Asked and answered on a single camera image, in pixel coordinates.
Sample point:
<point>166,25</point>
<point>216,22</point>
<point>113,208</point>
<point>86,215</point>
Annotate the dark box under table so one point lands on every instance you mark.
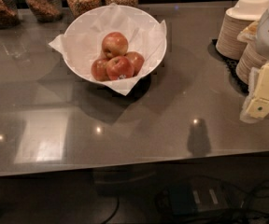
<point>192,198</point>

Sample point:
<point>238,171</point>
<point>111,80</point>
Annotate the white paper liner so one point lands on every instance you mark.
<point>78,47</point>

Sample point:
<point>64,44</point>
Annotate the front stack of paper bowls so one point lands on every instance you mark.
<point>249,59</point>

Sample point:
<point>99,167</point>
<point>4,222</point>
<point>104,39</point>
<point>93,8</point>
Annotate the black rubber mat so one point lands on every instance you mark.
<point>235,81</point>

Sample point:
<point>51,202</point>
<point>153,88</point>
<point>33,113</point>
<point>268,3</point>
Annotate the red apple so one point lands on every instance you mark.
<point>114,44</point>
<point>136,60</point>
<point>98,69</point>
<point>119,68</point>

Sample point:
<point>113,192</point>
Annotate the back stack of paper bowls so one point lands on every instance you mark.
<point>236,19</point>

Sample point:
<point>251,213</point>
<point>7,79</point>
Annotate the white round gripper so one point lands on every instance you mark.
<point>256,106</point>

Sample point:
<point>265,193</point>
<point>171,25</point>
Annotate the stack of paper bowls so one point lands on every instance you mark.
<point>249,59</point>
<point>236,19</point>

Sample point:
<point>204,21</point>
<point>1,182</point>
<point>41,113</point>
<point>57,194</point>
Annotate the white bowl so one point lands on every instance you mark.
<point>84,38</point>

